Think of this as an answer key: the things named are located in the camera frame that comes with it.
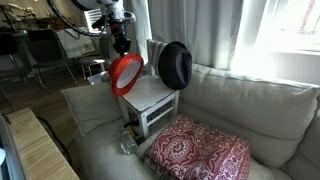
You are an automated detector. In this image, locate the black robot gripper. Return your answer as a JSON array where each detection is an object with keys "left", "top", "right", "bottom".
[{"left": 112, "top": 22, "right": 131, "bottom": 56}]

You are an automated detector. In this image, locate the dark grey fedora hat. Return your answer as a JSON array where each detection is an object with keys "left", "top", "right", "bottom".
[{"left": 158, "top": 41, "right": 192, "bottom": 90}]

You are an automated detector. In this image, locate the red sequin hat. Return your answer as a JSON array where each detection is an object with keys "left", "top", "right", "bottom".
[{"left": 108, "top": 54, "right": 143, "bottom": 96}]

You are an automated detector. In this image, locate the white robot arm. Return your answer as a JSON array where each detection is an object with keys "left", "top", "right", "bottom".
[{"left": 71, "top": 0, "right": 136, "bottom": 56}]

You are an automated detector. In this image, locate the striped cloth on chair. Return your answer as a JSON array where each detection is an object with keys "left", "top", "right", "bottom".
[{"left": 147, "top": 39, "right": 166, "bottom": 75}]

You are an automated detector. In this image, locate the yellow black object under chair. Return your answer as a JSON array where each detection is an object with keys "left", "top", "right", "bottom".
[{"left": 124, "top": 120, "right": 145, "bottom": 145}]

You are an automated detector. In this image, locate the cream fabric sofa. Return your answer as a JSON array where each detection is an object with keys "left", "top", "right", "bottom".
[{"left": 63, "top": 65, "right": 320, "bottom": 180}]

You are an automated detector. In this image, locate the white tote bag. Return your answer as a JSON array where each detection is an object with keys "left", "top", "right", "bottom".
[{"left": 56, "top": 28, "right": 95, "bottom": 58}]

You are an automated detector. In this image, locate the clear plastic water bottle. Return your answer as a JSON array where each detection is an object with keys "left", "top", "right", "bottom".
[{"left": 119, "top": 129, "right": 138, "bottom": 155}]

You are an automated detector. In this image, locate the red patterned folded blanket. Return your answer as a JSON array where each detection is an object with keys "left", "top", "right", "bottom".
[{"left": 148, "top": 115, "right": 250, "bottom": 180}]

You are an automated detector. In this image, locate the light wooden table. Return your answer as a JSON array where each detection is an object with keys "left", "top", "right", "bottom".
[{"left": 8, "top": 108, "right": 80, "bottom": 180}]

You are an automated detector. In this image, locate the white curtain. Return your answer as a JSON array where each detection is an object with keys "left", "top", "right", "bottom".
[{"left": 124, "top": 0, "right": 320, "bottom": 84}]

